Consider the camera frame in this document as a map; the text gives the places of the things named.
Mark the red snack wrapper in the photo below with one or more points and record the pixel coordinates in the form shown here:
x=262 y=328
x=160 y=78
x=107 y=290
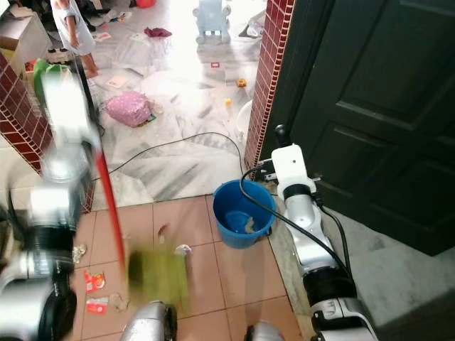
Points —
x=94 y=280
x=98 y=306

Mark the cardboard box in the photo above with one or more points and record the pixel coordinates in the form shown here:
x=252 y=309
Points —
x=25 y=35

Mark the light blue toy chair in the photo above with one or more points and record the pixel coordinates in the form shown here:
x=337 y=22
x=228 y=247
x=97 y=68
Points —
x=212 y=21

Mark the small reddish litter scrap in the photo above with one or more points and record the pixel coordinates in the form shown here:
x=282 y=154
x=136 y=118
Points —
x=163 y=231

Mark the silver robot right leg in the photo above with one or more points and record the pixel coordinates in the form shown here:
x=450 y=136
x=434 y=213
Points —
x=270 y=332

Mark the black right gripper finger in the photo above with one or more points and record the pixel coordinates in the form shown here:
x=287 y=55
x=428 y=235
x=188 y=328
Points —
x=281 y=133

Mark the white crumpled paper scrap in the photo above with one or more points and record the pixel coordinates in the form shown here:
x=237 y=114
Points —
x=80 y=253
x=183 y=249

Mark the child in light dress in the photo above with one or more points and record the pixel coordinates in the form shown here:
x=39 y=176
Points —
x=75 y=28

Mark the silver robot left leg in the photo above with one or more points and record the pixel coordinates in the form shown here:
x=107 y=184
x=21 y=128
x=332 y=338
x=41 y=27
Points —
x=149 y=325

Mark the blue plastic bucket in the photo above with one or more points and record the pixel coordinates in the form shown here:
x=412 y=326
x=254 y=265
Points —
x=231 y=233

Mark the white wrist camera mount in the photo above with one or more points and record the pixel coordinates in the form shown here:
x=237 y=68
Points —
x=290 y=169
x=64 y=106

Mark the red brick low wall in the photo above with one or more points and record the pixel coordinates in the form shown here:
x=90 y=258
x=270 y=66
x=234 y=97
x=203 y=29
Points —
x=18 y=114

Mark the small orange toy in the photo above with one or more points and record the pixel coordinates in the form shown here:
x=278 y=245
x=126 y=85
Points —
x=241 y=82

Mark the pink patterned bag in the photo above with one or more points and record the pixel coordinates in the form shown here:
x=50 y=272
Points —
x=128 y=109

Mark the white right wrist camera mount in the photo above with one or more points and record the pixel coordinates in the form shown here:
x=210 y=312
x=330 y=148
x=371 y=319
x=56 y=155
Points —
x=290 y=169

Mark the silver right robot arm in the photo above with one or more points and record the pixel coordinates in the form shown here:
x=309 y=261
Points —
x=316 y=241

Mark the crumpled litter in bucket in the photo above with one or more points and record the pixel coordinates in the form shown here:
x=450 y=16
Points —
x=249 y=225

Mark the silver robot leg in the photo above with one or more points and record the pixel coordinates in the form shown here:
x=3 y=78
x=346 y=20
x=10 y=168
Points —
x=149 y=325
x=270 y=332

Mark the small yellow bottle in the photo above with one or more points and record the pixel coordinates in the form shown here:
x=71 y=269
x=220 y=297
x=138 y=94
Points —
x=229 y=102

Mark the red brick pillar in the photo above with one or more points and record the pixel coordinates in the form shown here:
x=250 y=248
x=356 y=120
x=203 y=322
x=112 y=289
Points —
x=269 y=78

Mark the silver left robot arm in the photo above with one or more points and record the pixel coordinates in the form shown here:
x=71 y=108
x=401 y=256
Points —
x=46 y=213

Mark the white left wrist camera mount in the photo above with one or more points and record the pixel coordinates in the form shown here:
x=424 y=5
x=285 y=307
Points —
x=64 y=106

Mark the dark red cloth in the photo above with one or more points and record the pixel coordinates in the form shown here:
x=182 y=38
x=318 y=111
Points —
x=158 y=32

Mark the green plastic toy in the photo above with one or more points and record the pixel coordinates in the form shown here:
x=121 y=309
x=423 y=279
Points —
x=45 y=74

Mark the dark green door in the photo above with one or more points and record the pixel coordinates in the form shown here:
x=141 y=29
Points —
x=377 y=106

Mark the white plastic basin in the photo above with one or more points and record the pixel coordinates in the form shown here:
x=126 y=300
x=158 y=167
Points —
x=244 y=117

